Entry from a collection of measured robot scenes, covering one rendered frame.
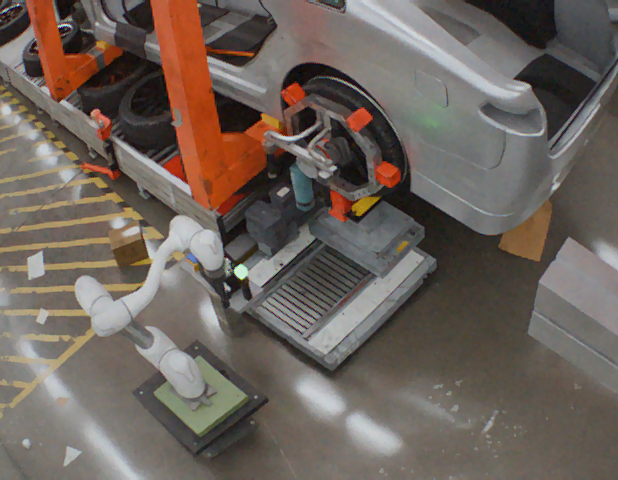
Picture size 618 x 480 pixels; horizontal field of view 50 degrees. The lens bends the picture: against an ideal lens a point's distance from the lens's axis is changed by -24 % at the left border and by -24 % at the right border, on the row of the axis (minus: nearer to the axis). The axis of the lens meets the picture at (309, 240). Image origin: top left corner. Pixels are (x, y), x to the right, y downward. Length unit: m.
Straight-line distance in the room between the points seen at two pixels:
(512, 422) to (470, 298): 0.90
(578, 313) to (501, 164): 2.49
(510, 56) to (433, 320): 1.62
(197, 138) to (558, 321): 3.15
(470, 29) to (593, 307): 3.80
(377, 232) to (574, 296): 3.58
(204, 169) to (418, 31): 1.40
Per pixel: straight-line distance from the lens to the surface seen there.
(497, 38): 4.57
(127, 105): 5.16
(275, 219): 4.23
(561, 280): 0.82
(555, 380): 4.07
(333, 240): 4.42
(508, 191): 3.37
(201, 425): 3.63
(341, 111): 3.67
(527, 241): 4.62
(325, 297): 4.32
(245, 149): 4.17
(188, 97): 3.68
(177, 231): 3.34
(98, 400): 4.29
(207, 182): 4.03
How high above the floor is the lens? 3.45
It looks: 48 degrees down
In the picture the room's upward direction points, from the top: 9 degrees counter-clockwise
